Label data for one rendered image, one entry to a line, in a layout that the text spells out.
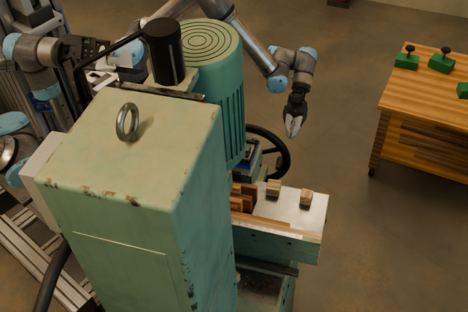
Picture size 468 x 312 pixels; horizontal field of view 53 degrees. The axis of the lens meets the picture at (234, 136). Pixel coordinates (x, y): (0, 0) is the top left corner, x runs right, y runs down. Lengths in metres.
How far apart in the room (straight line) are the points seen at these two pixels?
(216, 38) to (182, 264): 0.44
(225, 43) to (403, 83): 1.64
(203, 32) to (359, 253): 1.66
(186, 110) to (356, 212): 1.86
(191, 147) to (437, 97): 1.85
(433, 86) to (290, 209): 1.30
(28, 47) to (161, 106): 0.60
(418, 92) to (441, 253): 0.78
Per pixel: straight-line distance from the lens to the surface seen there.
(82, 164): 0.72
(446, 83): 2.53
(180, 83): 0.81
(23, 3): 1.58
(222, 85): 0.91
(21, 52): 1.32
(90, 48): 1.22
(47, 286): 0.90
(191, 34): 0.96
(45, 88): 1.38
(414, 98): 2.39
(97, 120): 0.78
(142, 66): 1.81
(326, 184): 2.62
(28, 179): 0.80
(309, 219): 1.37
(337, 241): 2.41
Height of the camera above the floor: 2.02
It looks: 45 degrees down
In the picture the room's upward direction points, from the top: 4 degrees counter-clockwise
